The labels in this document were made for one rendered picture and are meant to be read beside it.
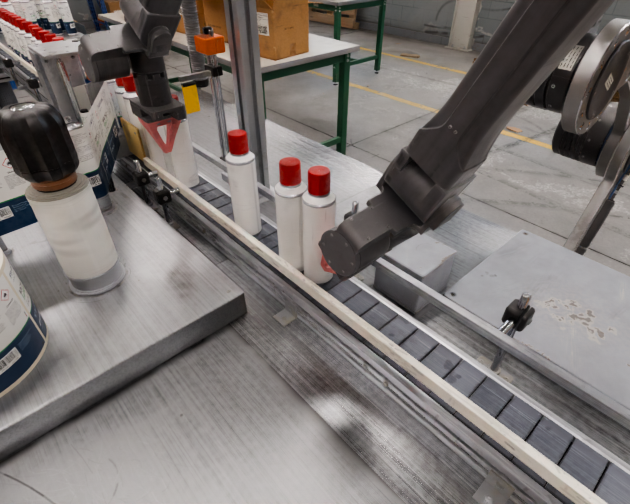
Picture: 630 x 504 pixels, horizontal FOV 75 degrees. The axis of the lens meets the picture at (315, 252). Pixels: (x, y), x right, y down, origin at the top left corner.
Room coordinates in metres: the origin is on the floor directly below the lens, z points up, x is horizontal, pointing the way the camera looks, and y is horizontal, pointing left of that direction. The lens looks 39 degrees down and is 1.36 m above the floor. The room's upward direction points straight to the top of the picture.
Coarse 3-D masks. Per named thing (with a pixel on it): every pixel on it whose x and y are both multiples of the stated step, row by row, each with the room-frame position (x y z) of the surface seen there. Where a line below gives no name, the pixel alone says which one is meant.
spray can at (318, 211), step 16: (320, 176) 0.52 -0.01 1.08; (320, 192) 0.52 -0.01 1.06; (304, 208) 0.52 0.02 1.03; (320, 208) 0.51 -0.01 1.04; (304, 224) 0.53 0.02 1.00; (320, 224) 0.51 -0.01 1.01; (304, 240) 0.53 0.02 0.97; (304, 256) 0.53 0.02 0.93; (320, 256) 0.51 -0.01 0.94; (304, 272) 0.53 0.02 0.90; (320, 272) 0.51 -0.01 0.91
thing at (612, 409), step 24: (192, 144) 0.90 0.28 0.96; (264, 192) 0.69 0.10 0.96; (384, 264) 0.47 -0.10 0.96; (408, 288) 0.43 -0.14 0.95; (456, 312) 0.38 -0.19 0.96; (504, 336) 0.33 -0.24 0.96; (528, 360) 0.30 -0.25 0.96; (576, 384) 0.27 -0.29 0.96; (600, 408) 0.24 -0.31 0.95; (624, 408) 0.24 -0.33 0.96
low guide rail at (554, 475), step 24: (192, 192) 0.76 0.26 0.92; (216, 216) 0.68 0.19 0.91; (240, 240) 0.62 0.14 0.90; (288, 264) 0.53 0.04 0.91; (312, 288) 0.47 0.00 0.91; (336, 312) 0.43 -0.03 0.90; (384, 336) 0.37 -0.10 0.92; (408, 360) 0.33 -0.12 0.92; (432, 384) 0.30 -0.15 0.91; (456, 408) 0.27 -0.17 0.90; (480, 408) 0.26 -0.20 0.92; (504, 432) 0.24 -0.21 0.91; (528, 456) 0.21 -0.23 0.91; (552, 480) 0.19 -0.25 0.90; (576, 480) 0.18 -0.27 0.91
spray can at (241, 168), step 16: (240, 144) 0.66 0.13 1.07; (240, 160) 0.65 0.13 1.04; (240, 176) 0.65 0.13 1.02; (256, 176) 0.67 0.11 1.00; (240, 192) 0.65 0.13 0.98; (256, 192) 0.67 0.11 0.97; (240, 208) 0.65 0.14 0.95; (256, 208) 0.66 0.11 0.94; (240, 224) 0.65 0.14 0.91; (256, 224) 0.66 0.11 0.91
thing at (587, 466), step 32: (256, 256) 0.59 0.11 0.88; (352, 288) 0.51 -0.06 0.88; (384, 320) 0.43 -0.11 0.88; (416, 352) 0.37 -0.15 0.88; (448, 352) 0.37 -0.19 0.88; (416, 384) 0.32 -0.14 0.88; (480, 384) 0.32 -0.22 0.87; (512, 416) 0.27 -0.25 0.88; (544, 416) 0.27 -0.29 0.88; (544, 448) 0.23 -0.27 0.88; (576, 448) 0.23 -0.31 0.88; (544, 480) 0.20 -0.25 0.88; (608, 480) 0.20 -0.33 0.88
